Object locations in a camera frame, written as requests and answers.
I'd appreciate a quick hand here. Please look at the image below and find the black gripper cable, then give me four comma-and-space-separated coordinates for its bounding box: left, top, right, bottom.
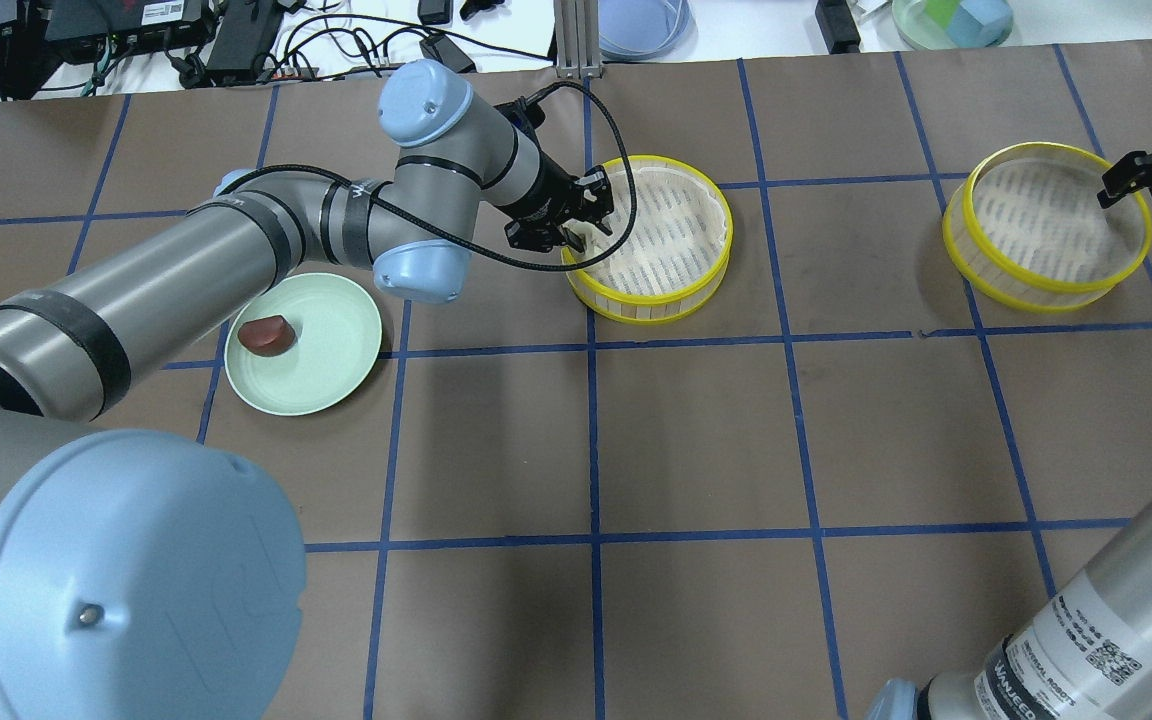
226, 79, 637, 271

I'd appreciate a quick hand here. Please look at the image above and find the aluminium frame post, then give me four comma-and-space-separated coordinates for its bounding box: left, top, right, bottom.
553, 0, 604, 79

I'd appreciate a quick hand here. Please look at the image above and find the light green plate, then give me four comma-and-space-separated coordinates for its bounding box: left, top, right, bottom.
223, 273, 382, 416

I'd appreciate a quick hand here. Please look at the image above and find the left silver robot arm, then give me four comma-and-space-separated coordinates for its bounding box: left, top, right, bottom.
0, 60, 614, 719

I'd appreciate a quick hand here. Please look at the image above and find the dark red bun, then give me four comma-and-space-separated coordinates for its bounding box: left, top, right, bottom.
237, 314, 297, 357

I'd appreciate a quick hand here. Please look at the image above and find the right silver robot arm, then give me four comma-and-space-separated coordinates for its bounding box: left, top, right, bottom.
867, 142, 1152, 719

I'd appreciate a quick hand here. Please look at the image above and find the black power adapter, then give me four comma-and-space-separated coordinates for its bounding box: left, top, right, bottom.
204, 1, 283, 88

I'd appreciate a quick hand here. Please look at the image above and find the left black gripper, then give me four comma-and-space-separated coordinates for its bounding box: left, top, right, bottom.
505, 165, 614, 252

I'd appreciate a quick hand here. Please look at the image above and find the side yellow bamboo steamer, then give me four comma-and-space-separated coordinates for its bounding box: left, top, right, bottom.
940, 142, 1152, 314

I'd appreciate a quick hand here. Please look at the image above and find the glass dish with blocks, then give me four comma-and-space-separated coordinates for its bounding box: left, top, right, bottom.
890, 1, 1014, 50

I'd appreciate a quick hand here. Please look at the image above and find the centre yellow bamboo steamer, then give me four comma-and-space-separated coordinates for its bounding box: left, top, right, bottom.
567, 154, 733, 325

